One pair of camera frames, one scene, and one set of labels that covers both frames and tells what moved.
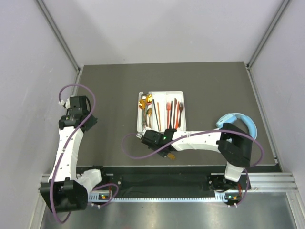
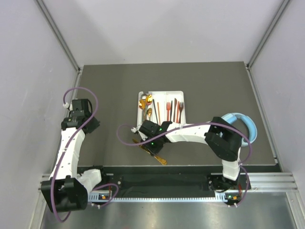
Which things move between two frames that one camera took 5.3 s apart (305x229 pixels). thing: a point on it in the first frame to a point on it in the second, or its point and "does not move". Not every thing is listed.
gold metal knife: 171,156 to 160,161
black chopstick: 156,114 does not move
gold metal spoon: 149,112 does not move
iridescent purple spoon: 148,101 does not move
